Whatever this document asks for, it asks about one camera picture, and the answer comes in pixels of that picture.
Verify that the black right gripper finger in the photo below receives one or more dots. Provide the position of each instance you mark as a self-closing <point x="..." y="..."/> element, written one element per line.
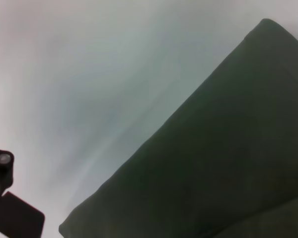
<point x="10" y="210"/>

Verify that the dark green printed t-shirt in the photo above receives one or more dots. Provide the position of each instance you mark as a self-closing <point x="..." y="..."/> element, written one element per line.
<point x="213" y="161"/>

